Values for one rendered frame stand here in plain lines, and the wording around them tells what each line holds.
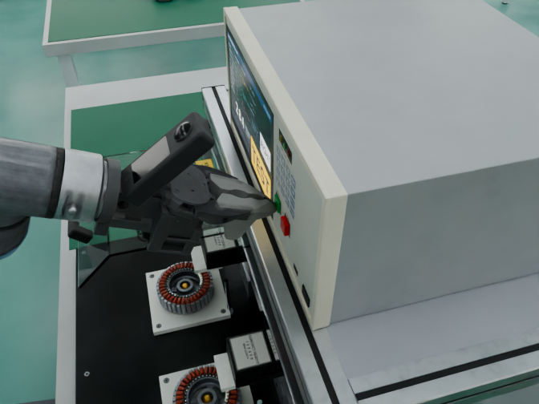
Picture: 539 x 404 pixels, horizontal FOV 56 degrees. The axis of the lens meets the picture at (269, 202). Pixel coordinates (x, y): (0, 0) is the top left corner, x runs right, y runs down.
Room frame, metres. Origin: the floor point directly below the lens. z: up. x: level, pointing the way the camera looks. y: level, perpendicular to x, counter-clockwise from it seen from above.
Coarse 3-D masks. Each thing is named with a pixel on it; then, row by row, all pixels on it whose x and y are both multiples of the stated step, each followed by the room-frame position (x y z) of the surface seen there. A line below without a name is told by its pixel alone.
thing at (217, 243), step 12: (204, 240) 0.64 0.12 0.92; (216, 240) 0.64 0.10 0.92; (228, 240) 0.64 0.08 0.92; (192, 252) 0.65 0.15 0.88; (204, 252) 0.63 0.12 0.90; (216, 252) 0.62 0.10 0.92; (228, 252) 0.62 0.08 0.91; (240, 252) 0.63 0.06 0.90; (204, 264) 0.62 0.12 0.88; (216, 264) 0.61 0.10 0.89; (228, 264) 0.62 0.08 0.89
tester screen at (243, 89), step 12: (228, 36) 0.73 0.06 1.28; (240, 60) 0.65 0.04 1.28; (240, 72) 0.65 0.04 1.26; (240, 84) 0.66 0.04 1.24; (252, 84) 0.58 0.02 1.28; (240, 96) 0.66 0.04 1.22; (252, 96) 0.58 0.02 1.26; (240, 108) 0.66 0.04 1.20; (252, 108) 0.59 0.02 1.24; (264, 108) 0.53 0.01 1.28; (264, 120) 0.53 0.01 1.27; (240, 132) 0.67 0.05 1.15; (252, 132) 0.59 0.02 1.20; (264, 132) 0.53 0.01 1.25
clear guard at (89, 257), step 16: (128, 160) 0.70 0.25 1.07; (80, 224) 0.59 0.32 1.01; (208, 224) 0.54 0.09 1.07; (96, 240) 0.53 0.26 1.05; (112, 240) 0.51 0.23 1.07; (128, 240) 0.51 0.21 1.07; (80, 256) 0.53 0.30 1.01; (96, 256) 0.50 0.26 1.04; (112, 256) 0.48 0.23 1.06; (80, 272) 0.49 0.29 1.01; (80, 288) 0.47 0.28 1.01
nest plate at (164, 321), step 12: (156, 276) 0.67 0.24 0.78; (216, 276) 0.67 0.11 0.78; (216, 288) 0.64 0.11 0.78; (156, 300) 0.61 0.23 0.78; (216, 300) 0.61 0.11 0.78; (156, 312) 0.58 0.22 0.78; (168, 312) 0.58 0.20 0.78; (204, 312) 0.58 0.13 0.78; (216, 312) 0.58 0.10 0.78; (228, 312) 0.58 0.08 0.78; (156, 324) 0.55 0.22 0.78; (168, 324) 0.55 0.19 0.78; (180, 324) 0.55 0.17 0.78; (192, 324) 0.56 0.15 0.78
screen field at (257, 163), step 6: (252, 138) 0.59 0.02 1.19; (252, 144) 0.59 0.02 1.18; (252, 150) 0.59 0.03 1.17; (252, 156) 0.59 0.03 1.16; (258, 156) 0.56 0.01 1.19; (252, 162) 0.59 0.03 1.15; (258, 162) 0.56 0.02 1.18; (258, 168) 0.56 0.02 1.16; (264, 168) 0.53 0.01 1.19; (258, 174) 0.56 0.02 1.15; (264, 174) 0.53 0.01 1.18; (264, 180) 0.53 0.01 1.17; (264, 186) 0.53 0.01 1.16; (264, 192) 0.53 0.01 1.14
